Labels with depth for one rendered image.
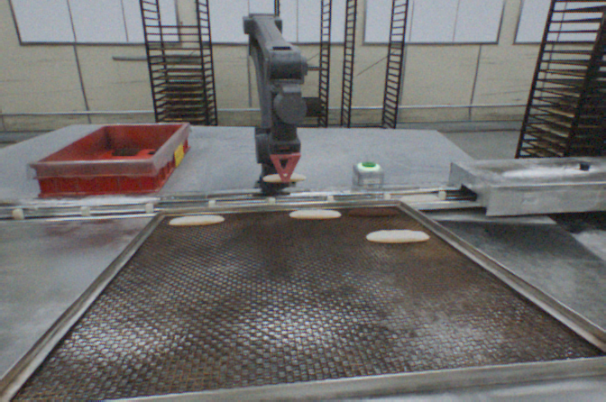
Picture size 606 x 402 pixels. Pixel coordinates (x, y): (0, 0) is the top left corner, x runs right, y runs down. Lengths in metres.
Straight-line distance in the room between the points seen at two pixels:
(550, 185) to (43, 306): 0.95
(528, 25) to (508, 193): 5.60
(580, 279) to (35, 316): 0.83
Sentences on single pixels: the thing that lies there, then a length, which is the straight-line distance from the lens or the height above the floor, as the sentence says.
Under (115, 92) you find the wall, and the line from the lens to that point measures 5.55.
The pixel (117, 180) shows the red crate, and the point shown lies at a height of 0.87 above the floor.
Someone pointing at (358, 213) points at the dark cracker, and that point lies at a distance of 0.71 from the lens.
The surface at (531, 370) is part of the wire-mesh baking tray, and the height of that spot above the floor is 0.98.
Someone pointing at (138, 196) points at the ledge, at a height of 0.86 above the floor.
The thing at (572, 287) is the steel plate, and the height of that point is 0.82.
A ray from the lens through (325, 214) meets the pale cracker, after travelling 0.70.
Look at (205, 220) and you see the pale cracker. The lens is 0.69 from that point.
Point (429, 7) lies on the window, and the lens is 5.70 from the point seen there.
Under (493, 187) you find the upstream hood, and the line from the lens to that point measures 0.91.
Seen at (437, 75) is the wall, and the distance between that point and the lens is 5.83.
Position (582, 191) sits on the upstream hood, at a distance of 1.06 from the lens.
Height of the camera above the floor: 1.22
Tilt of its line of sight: 21 degrees down
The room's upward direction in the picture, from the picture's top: straight up
